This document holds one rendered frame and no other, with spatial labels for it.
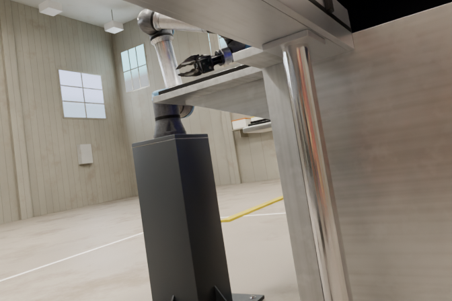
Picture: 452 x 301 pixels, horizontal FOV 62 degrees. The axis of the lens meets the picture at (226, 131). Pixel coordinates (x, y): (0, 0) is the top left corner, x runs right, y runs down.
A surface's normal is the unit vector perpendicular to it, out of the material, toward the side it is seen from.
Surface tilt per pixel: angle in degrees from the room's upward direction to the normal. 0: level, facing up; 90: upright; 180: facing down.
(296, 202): 90
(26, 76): 90
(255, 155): 90
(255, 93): 90
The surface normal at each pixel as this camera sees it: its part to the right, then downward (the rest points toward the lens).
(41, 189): 0.84, -0.18
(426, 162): -0.55, 0.01
